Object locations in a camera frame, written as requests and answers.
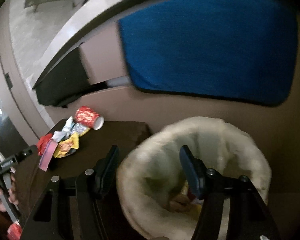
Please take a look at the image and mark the yellow snack bag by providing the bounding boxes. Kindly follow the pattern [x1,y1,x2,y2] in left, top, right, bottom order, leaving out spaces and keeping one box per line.
[53,132,79,158]

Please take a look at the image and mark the white blue plastic wrapper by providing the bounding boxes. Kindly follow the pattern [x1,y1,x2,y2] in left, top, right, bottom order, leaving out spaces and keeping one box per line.
[52,117,74,142]

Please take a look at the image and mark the red paper cup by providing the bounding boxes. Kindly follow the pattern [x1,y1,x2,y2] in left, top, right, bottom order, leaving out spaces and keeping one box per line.
[75,106,104,130]

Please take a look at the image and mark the round foil lid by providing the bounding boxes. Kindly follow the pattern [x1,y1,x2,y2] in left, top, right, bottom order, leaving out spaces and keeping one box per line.
[71,123,90,137]

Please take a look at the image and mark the crushed red soda can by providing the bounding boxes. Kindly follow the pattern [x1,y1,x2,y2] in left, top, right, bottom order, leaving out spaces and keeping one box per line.
[7,223,22,240]

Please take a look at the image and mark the white trash bin with bag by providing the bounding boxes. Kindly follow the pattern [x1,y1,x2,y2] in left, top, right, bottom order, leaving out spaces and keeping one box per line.
[116,116,271,239]

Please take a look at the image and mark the person's left hand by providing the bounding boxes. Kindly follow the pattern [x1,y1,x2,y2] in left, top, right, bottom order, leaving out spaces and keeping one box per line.
[0,174,19,212]

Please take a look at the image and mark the red plastic bag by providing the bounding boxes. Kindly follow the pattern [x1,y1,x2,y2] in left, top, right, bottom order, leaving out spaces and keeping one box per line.
[36,133,52,156]

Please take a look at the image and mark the black cloth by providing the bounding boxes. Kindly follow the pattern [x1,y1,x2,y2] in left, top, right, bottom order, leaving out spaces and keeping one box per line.
[35,48,109,108]

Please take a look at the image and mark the blue towel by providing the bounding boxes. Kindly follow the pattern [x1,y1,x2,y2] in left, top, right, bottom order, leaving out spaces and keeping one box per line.
[119,0,298,107]

